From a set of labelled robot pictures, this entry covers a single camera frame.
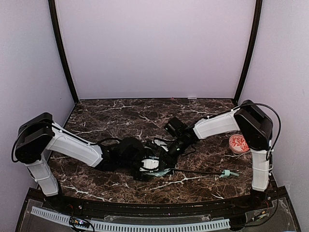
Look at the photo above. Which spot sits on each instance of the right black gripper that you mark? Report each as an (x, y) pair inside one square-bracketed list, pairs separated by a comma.
[(164, 157)]

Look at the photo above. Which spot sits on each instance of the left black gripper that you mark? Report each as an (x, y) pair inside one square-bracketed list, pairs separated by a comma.
[(141, 173)]

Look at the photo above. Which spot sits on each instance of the mint and black folding umbrella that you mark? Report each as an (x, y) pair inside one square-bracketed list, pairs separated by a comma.
[(224, 174)]

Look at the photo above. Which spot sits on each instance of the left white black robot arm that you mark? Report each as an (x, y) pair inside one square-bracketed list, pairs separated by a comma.
[(42, 133)]

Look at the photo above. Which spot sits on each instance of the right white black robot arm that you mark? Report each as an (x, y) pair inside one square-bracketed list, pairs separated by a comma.
[(255, 134)]

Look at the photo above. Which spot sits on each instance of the red white patterned bowl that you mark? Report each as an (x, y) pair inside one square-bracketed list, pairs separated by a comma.
[(237, 144)]

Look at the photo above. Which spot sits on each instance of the small green circuit board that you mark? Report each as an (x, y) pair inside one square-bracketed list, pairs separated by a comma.
[(78, 223)]

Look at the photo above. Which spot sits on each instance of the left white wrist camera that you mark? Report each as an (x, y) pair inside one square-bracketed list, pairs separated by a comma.
[(149, 165)]

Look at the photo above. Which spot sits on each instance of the white slotted cable duct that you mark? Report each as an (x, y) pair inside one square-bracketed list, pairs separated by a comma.
[(134, 224)]

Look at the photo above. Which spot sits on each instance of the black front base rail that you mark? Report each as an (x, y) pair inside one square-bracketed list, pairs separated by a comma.
[(234, 207)]

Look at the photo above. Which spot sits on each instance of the right black frame post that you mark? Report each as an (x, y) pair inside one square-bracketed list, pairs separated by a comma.
[(250, 49)]

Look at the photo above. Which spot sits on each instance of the black frame post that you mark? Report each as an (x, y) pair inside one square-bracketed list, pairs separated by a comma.
[(61, 50), (250, 49)]

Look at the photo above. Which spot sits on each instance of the left black frame post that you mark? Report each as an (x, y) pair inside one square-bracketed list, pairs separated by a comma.
[(61, 50)]

